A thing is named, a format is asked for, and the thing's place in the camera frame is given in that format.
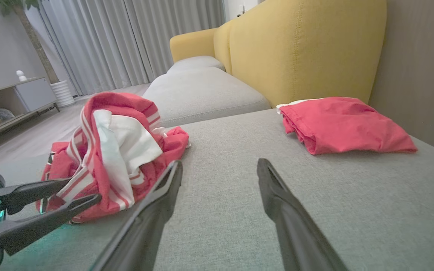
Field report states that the white ribbed plant pot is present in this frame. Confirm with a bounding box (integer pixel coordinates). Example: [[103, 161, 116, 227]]
[[50, 80, 75, 108]]

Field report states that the grey pleated curtain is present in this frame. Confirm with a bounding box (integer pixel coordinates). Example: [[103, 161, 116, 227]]
[[38, 0, 226, 96]]

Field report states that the yellow sofa backrest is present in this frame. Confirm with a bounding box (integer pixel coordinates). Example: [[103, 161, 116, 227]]
[[170, 0, 387, 108]]

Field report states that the low wooden grey cabinet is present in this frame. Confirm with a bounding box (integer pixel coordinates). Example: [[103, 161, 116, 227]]
[[0, 76, 60, 145]]

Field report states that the small grey sofa seat cushion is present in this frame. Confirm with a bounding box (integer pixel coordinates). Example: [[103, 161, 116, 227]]
[[166, 56, 226, 75]]

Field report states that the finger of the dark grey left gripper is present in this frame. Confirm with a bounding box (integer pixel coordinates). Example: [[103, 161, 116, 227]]
[[0, 179, 70, 215], [0, 193, 101, 256]]

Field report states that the wide grey sofa chaise seat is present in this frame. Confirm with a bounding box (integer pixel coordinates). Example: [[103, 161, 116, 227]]
[[0, 108, 434, 271]]

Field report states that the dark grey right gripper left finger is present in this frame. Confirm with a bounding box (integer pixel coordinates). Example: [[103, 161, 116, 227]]
[[91, 160, 183, 271]]

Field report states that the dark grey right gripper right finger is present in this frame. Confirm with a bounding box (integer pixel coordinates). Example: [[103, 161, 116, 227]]
[[257, 158, 349, 271]]

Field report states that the long grey sofa seat cushion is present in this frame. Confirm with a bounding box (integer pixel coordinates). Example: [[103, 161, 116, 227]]
[[142, 67, 271, 128]]

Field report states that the red white striped jersey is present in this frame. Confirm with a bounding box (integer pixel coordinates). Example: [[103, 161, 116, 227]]
[[36, 91, 191, 223]]

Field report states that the potted tree with brown trunk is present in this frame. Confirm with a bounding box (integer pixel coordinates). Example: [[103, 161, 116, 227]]
[[0, 0, 60, 84]]

